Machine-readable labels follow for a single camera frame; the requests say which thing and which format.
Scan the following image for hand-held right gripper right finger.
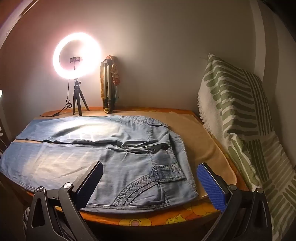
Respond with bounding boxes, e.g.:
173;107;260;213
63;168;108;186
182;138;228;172
196;163;273;241

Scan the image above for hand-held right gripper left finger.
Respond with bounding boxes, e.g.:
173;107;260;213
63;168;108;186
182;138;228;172
25;161;104;241

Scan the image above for light blue denim pants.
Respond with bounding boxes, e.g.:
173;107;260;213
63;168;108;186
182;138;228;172
0;115;200;212

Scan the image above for beige cloth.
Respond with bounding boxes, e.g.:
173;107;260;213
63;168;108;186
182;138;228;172
14;111;237;198

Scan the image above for orange floral tablecloth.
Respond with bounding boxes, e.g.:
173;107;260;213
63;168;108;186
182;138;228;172
23;107;250;226

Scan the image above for green and white patterned blanket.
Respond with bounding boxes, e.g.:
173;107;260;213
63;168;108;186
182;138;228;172
197;54;296;241

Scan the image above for folded silver tripod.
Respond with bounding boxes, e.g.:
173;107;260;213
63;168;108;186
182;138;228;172
102;59;116;114

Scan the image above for black phone holder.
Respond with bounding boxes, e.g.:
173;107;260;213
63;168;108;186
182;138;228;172
69;57;82;70

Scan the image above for black ring light cable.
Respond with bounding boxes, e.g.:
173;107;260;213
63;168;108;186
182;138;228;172
40;79;71;117

